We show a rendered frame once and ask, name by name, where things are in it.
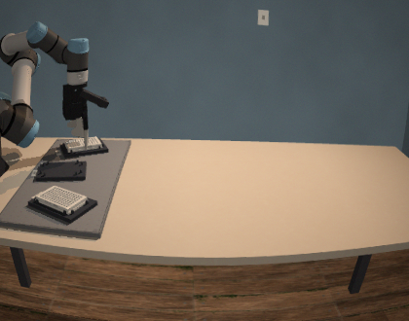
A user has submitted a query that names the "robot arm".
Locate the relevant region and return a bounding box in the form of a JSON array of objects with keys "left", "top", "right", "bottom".
[{"left": 0, "top": 21, "right": 109, "bottom": 156}]

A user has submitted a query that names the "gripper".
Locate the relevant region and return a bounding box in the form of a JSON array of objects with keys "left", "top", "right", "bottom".
[{"left": 62, "top": 82, "right": 89, "bottom": 150}]

